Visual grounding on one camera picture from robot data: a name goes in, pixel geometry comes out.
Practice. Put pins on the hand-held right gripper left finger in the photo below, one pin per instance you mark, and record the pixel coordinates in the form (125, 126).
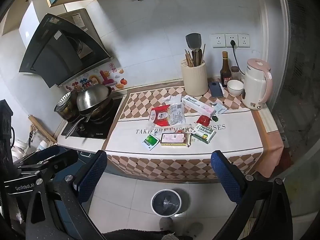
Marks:
(92, 177)

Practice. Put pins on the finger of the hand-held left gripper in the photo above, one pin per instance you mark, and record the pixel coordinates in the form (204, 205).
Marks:
(42, 155)
(66, 158)

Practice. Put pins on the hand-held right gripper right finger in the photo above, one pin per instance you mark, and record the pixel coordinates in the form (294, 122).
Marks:
(225, 177)

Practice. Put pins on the green and white medicine box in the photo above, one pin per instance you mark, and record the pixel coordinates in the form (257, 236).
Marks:
(204, 133)

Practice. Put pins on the small red wrapper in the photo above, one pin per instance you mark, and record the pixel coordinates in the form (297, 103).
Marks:
(203, 120)

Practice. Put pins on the yellow and pink box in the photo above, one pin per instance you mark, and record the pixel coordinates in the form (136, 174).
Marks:
(175, 140)

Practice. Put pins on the white round trash bin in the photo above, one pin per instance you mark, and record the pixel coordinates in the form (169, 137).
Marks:
(165, 202)

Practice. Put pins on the white sachet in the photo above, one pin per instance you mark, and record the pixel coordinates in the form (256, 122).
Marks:
(220, 109)

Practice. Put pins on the green sachet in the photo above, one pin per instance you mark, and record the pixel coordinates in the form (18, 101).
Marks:
(150, 142)

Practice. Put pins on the white toothpaste box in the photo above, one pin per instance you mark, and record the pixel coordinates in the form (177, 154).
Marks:
(198, 105)

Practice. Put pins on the clear printed plastic bag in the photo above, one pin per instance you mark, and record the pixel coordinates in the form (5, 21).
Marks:
(177, 113)

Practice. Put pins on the red snack packet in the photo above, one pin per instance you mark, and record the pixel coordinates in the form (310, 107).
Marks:
(160, 118)

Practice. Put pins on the wooden rolling pin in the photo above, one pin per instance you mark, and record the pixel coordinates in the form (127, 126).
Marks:
(42, 128)

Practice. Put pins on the checkered pink tablecloth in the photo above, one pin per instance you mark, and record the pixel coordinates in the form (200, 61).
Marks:
(225, 135)

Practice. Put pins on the black cooktop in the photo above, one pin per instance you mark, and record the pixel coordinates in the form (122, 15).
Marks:
(105, 126)

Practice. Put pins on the pot with steamer insert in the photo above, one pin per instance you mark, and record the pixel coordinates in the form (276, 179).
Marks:
(65, 106)

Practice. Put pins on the grey slipper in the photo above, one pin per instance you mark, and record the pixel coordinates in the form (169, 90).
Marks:
(166, 223)
(195, 230)

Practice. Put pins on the steel wok lid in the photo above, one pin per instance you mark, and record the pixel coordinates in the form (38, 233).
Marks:
(93, 96)

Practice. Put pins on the dark smartphone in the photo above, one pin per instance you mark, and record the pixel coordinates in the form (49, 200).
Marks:
(216, 90)

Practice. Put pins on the white bowl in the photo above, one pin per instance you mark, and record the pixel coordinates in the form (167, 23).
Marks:
(235, 87)

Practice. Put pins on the white and pink kettle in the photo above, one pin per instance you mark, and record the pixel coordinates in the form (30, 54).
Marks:
(255, 85)

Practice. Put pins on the black range hood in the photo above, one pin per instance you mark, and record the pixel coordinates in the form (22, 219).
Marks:
(50, 55)

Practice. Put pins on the cream utensil holder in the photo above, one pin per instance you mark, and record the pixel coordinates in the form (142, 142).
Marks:
(194, 80)

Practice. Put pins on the dark sauce bottle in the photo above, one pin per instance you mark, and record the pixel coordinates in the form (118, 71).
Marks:
(225, 73)

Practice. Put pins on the small glass jar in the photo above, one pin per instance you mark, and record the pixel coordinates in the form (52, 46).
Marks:
(235, 73)

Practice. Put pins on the bundle of wooden chopsticks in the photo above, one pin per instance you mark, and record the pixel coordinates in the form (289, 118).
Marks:
(189, 58)

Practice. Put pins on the white hood chimney cover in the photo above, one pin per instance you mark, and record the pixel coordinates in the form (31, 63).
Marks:
(30, 25)

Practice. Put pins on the glass door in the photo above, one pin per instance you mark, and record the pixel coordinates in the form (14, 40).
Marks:
(300, 67)

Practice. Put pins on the black spatula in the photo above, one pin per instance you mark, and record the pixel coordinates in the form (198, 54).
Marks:
(193, 41)

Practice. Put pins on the colourful wall stickers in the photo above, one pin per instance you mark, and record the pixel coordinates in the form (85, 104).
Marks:
(105, 76)

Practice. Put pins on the white wall socket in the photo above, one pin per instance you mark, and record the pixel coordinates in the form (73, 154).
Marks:
(228, 37)
(243, 40)
(217, 41)

